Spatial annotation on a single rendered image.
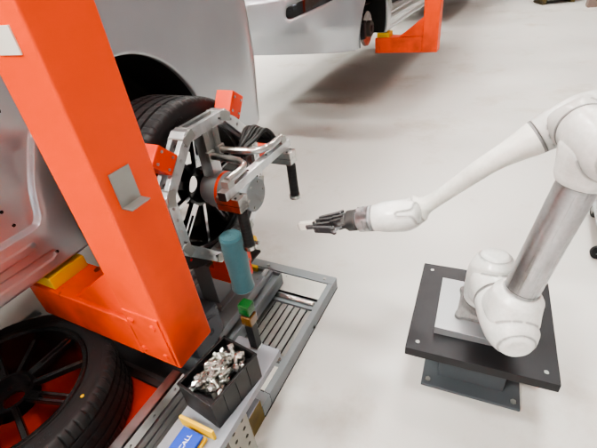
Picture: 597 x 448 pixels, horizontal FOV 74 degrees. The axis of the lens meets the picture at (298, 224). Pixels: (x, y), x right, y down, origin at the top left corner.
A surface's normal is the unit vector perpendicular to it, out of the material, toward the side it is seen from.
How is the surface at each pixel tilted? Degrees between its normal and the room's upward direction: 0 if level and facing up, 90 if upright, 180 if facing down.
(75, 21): 90
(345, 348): 0
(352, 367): 0
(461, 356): 0
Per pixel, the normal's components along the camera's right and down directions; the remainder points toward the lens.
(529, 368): -0.11, -0.82
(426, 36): -0.44, 0.55
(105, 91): 0.89, 0.17
